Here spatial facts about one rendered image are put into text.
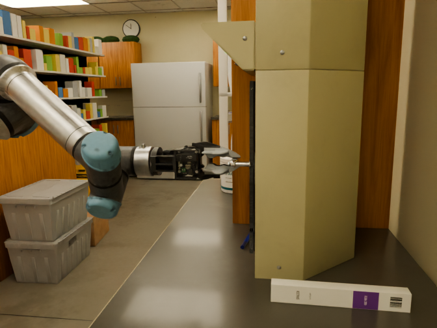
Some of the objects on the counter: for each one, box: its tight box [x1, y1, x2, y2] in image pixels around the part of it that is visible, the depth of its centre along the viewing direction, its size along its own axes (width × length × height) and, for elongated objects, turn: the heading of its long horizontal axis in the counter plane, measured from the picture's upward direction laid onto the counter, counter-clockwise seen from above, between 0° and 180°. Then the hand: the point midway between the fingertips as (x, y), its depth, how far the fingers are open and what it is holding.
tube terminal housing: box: [255, 0, 368, 280], centre depth 95 cm, size 25×32×77 cm
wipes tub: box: [220, 157, 233, 194], centre depth 167 cm, size 13×13×15 cm
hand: (235, 160), depth 95 cm, fingers closed, pressing on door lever
